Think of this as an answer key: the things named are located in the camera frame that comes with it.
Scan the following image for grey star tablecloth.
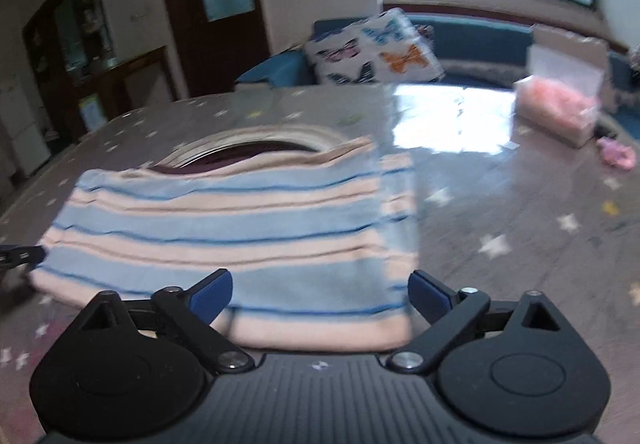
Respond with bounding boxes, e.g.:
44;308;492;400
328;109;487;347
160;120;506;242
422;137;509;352
1;85;639;443

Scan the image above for blue beige striped shirt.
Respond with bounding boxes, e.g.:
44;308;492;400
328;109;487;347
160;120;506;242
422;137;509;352
32;137;419;352

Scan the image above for dark wooden door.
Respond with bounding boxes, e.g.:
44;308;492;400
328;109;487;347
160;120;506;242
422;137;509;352
165;0;269;97

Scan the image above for white refrigerator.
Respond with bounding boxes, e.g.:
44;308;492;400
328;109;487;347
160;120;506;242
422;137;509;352
1;78;51;176

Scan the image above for dark wooden side table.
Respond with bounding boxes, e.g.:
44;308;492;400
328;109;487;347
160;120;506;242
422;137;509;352
65;46;179;141

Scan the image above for pink scissors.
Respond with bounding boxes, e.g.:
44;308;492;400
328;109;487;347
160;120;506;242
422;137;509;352
596;137;637;171

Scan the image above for blue sofa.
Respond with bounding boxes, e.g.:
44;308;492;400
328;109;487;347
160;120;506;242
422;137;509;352
235;8;639;135

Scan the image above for butterfly print pillow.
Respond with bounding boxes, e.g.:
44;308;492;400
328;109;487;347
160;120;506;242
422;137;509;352
304;8;445;85

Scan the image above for clear box pink contents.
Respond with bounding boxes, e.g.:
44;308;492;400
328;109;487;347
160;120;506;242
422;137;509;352
513;44;604;149

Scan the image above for black induction cooktop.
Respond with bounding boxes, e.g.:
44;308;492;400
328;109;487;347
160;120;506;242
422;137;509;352
149;139;319;175

